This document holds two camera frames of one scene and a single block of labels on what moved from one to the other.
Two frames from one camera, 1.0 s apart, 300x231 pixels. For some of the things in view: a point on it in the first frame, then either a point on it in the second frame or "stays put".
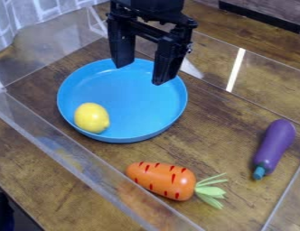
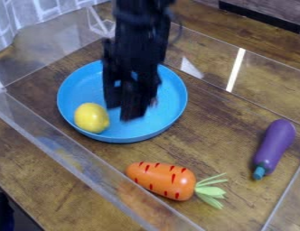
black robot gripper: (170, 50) → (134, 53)
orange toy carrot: (175, 182) stays put
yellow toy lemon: (91, 118) stays put
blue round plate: (143, 109) stays put
